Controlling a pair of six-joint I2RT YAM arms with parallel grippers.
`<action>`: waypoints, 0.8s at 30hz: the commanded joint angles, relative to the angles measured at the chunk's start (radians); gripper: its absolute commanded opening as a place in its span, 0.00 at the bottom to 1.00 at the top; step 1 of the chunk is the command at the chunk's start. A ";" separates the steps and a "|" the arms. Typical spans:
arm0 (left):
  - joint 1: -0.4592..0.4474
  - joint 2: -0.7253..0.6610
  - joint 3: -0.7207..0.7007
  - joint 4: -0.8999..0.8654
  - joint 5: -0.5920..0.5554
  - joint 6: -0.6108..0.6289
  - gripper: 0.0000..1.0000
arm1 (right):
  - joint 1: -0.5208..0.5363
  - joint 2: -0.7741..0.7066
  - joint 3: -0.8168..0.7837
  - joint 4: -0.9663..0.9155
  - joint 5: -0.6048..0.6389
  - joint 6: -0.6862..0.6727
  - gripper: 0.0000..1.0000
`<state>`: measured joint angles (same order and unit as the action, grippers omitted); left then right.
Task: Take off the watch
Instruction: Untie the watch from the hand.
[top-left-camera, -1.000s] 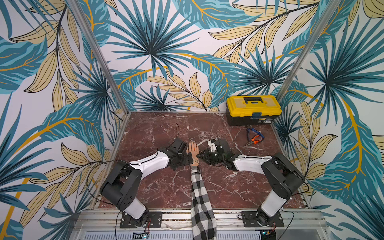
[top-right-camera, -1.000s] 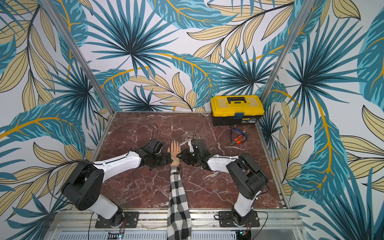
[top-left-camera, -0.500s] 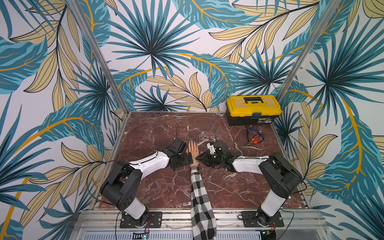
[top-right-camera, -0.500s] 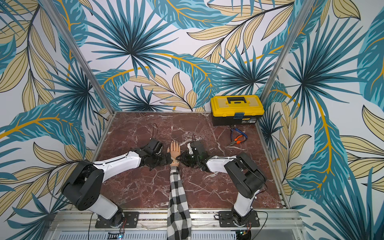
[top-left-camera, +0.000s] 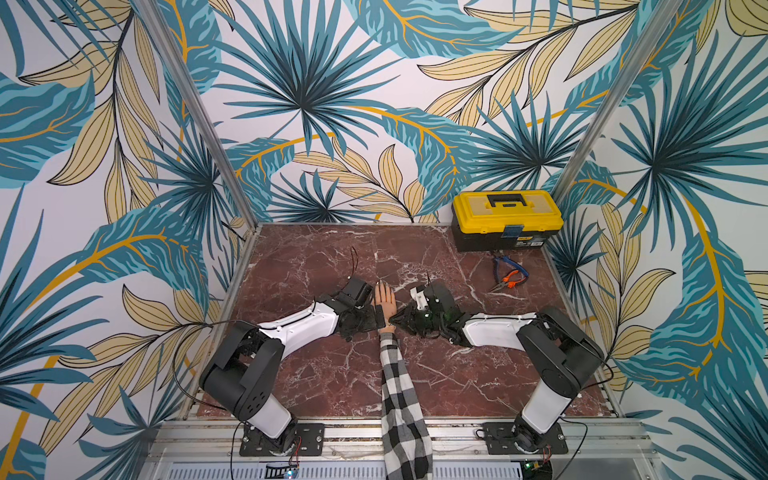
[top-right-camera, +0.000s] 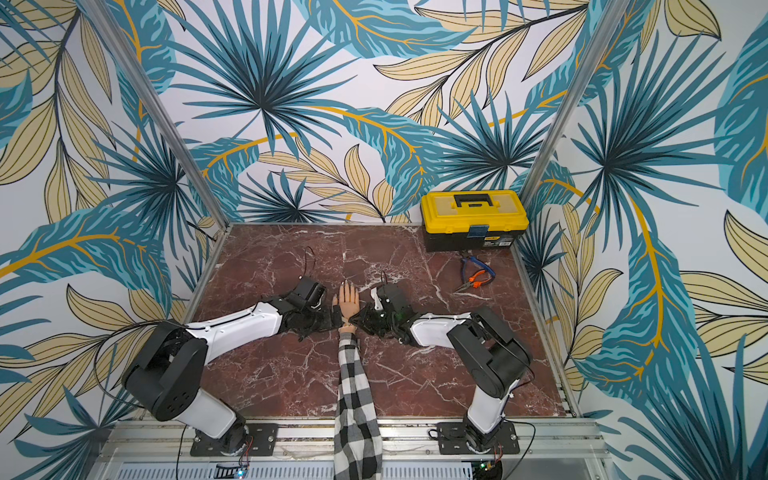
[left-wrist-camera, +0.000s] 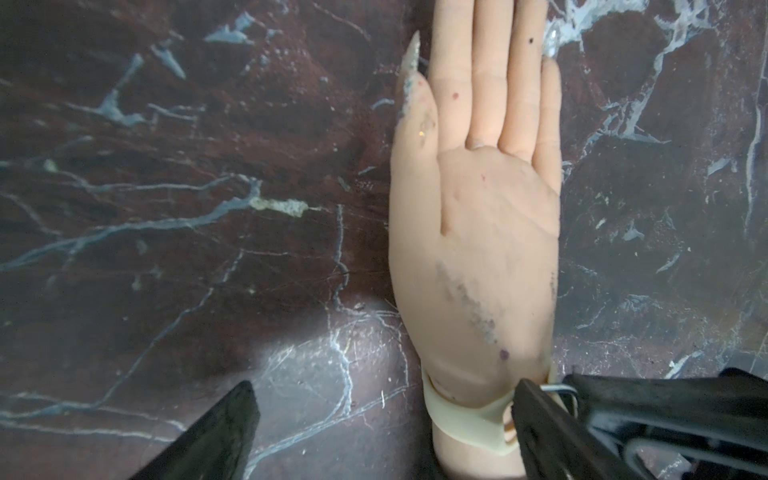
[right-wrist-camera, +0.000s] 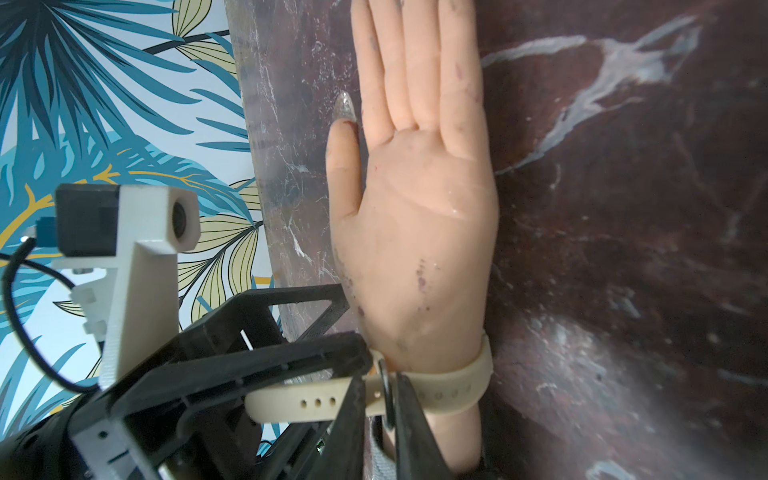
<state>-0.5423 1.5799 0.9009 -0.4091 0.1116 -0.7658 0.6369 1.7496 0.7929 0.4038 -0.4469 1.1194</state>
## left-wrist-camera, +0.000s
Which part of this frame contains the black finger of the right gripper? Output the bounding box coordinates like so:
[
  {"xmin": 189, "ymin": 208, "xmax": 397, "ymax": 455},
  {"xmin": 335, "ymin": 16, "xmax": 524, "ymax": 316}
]
[{"xmin": 564, "ymin": 368, "xmax": 767, "ymax": 479}]

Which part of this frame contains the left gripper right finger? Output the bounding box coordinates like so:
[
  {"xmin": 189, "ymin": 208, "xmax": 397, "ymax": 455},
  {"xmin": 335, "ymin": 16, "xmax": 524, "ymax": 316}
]
[{"xmin": 511, "ymin": 377, "xmax": 654, "ymax": 479}]

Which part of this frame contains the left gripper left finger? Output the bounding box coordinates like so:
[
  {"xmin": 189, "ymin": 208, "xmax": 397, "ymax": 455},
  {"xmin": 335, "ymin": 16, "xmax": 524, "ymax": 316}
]
[{"xmin": 131, "ymin": 380, "xmax": 260, "ymax": 480}]

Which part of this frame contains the mannequin hand beige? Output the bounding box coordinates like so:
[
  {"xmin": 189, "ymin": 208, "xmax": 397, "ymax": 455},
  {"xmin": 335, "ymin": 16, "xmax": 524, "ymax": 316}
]
[{"xmin": 388, "ymin": 1, "xmax": 562, "ymax": 479}]

